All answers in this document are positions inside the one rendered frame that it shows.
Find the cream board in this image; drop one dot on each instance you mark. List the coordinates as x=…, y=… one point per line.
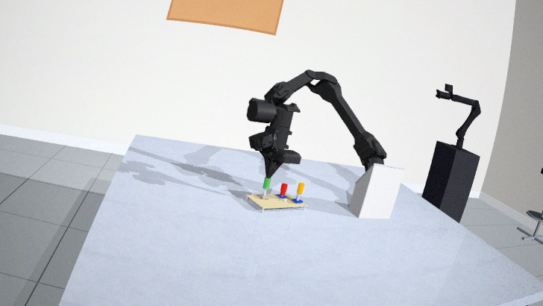
x=277, y=200

